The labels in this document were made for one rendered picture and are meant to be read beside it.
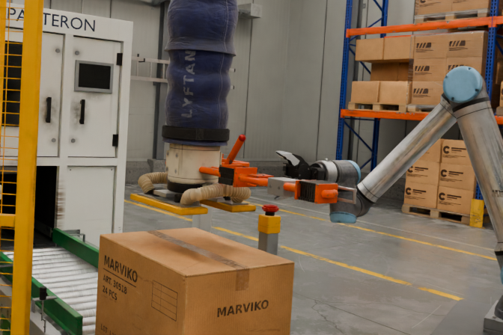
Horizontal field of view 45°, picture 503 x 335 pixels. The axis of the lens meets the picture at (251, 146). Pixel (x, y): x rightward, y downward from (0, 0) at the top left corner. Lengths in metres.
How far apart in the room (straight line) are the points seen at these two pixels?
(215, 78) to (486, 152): 0.87
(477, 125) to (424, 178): 7.98
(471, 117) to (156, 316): 1.14
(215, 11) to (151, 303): 0.92
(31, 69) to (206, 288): 0.96
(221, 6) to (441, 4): 8.15
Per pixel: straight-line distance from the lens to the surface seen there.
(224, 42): 2.01
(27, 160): 2.22
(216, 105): 1.99
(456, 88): 2.02
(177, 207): 1.90
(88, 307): 2.82
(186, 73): 1.98
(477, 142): 2.01
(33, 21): 2.23
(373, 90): 10.60
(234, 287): 1.86
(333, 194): 1.56
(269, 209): 2.50
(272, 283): 1.95
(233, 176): 1.82
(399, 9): 12.16
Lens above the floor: 1.40
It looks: 3 degrees down
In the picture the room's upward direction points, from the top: 4 degrees clockwise
